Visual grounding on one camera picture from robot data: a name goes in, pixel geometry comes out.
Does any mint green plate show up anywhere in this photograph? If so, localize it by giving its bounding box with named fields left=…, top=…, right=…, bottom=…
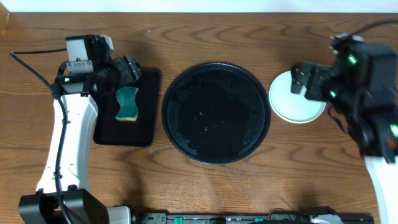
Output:
left=269, top=71, right=326, bottom=124

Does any black rectangular tray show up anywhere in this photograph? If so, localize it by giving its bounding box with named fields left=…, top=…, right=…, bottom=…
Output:
left=93, top=68, right=161, bottom=146

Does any green yellow sponge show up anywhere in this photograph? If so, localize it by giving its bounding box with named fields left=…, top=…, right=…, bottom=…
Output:
left=115, top=86, right=139, bottom=121

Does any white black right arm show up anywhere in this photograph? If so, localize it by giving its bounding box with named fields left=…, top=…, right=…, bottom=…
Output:
left=290, top=34, right=397, bottom=223

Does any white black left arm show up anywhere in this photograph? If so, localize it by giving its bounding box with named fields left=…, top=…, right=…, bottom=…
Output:
left=19, top=55, right=140, bottom=223

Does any black round tray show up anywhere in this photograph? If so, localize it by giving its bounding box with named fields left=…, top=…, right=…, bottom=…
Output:
left=161, top=62, right=271, bottom=164

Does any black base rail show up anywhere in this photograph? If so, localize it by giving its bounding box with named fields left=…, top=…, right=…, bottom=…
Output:
left=133, top=212, right=376, bottom=224

